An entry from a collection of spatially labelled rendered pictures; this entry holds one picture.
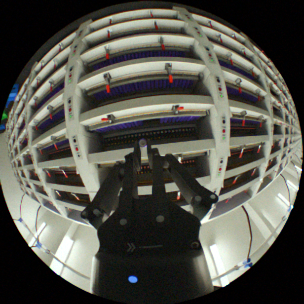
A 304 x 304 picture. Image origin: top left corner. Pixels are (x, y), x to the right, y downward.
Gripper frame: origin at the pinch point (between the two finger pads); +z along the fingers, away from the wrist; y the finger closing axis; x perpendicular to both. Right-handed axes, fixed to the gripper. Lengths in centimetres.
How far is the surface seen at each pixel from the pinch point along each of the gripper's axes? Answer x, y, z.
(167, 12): 84, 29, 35
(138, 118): 4.1, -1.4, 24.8
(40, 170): -10, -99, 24
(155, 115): 3.9, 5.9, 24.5
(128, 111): 7.9, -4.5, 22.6
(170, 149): -9.7, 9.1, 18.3
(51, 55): 87, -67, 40
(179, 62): 27.2, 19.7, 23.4
